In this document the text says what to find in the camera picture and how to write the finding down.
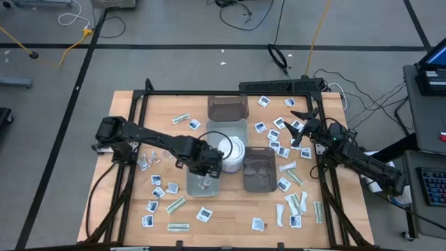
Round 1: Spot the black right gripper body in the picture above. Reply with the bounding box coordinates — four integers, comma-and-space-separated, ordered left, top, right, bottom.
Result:
292, 107, 328, 148

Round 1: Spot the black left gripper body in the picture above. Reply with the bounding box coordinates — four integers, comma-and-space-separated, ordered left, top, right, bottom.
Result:
176, 136, 224, 179

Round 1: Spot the light grey plastic bin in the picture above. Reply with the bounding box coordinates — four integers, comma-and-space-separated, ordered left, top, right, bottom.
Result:
186, 167, 221, 198
206, 118, 250, 154

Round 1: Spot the Lysol disinfecting wipes canister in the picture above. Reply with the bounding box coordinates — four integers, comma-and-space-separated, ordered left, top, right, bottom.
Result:
217, 135, 247, 174

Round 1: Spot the dark translucent plastic bin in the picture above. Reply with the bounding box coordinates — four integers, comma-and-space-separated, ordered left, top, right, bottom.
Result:
243, 146, 279, 194
207, 93, 250, 123

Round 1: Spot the black desk leg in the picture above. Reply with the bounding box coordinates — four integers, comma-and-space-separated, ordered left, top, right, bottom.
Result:
369, 133, 419, 165

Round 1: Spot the grey cart top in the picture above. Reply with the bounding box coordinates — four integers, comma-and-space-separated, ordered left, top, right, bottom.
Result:
402, 63, 446, 155

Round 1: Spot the wipes tub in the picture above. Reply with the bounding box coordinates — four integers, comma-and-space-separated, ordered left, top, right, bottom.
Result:
387, 186, 414, 206

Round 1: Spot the black laptop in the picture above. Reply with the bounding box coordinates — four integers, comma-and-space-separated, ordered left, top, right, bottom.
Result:
415, 44, 446, 98

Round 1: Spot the black keyboard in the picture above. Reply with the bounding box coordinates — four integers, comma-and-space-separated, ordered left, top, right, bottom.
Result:
415, 166, 446, 208

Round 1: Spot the grey desk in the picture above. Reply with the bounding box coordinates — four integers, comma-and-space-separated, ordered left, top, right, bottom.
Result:
401, 149, 446, 241

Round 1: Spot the grey metal bar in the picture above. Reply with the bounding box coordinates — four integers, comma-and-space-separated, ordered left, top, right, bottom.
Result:
0, 76, 34, 89

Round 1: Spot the black cable bundle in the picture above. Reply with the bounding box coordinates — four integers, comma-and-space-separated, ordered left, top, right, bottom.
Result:
312, 68, 417, 136

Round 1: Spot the coiled black cable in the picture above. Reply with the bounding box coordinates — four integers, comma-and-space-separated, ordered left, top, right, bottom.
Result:
266, 0, 290, 76

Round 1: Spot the yellow hanging power cable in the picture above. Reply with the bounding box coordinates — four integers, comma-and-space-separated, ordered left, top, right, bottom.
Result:
304, 0, 332, 78

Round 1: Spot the black floor cable tangle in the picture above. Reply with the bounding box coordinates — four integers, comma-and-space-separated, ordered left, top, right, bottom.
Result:
207, 0, 276, 32

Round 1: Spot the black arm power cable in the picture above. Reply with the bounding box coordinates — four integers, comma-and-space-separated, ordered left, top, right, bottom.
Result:
84, 160, 119, 240

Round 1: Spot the thin black floor cable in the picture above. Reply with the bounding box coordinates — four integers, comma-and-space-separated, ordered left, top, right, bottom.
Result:
93, 9, 127, 39

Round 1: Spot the yellow floor extension cable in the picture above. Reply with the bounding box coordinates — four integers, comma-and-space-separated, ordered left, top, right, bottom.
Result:
34, 27, 95, 68

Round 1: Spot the white floor cable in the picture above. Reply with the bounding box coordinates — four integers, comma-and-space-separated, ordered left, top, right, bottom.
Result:
56, 0, 92, 30

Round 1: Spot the grey equipment rail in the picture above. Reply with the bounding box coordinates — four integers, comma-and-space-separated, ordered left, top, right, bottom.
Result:
11, 0, 73, 8

